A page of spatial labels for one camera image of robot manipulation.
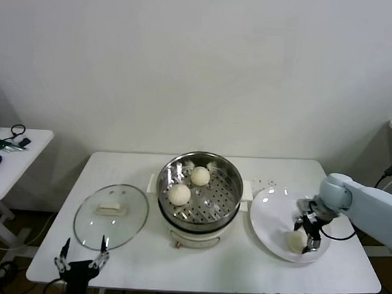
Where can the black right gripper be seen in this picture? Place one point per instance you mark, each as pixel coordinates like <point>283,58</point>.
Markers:
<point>312,225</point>

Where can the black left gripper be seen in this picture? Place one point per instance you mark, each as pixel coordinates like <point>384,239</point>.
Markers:
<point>78,275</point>

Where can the white steamed baozi bun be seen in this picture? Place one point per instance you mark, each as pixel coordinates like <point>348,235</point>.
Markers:
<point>295,242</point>
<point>179,195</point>
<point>200,176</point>

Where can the round glass pot lid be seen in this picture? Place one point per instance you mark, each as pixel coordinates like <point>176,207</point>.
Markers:
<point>132,199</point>

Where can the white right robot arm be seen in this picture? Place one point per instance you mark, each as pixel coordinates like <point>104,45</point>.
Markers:
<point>369,206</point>

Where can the perforated steel steamer basket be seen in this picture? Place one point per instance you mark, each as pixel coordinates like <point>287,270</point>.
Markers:
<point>167,175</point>

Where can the round white plate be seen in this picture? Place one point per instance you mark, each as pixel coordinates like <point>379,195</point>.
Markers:
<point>268,215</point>

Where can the white side table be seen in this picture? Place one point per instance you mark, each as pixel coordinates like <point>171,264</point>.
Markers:
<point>36,146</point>

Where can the white electric cooker base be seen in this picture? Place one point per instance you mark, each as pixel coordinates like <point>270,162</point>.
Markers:
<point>195,238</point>

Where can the small black device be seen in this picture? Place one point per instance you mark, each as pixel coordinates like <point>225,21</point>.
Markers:
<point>25,142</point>

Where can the white cabinet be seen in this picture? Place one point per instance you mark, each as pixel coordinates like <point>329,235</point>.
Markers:
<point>388,145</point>

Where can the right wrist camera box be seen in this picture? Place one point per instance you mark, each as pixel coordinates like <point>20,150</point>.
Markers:
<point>305,207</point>

